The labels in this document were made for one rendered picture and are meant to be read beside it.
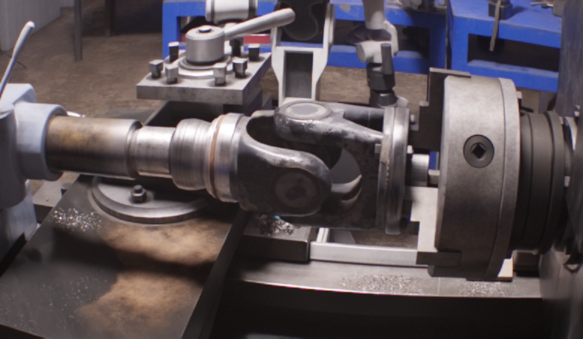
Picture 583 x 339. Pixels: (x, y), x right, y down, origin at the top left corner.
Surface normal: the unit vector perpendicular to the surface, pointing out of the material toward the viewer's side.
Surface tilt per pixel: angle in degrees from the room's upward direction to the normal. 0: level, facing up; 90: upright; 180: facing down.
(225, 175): 84
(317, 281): 0
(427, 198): 20
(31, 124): 39
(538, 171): 54
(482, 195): 72
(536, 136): 25
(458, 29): 90
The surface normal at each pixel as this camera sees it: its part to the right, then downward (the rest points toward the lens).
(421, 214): -0.04, -0.69
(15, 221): 0.99, 0.08
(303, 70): -0.15, 0.40
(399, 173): -0.14, 0.03
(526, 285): 0.01, -0.90
